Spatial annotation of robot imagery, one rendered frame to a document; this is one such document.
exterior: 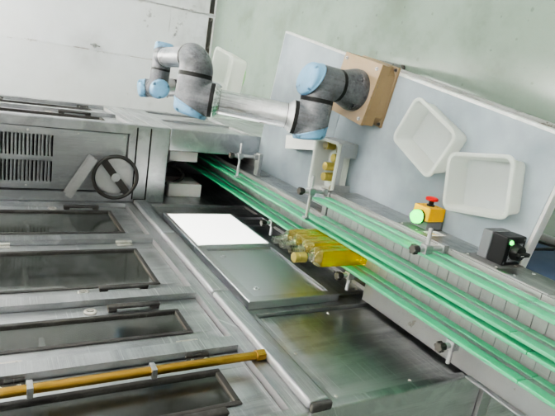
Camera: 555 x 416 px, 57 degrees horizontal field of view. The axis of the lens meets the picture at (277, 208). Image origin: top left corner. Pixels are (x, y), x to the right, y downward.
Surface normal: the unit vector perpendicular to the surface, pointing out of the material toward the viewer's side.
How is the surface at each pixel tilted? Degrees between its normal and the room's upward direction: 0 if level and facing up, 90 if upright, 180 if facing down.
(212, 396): 90
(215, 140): 90
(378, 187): 0
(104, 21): 90
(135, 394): 90
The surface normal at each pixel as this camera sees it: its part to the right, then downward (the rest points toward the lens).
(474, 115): -0.87, -0.01
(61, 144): 0.48, 0.29
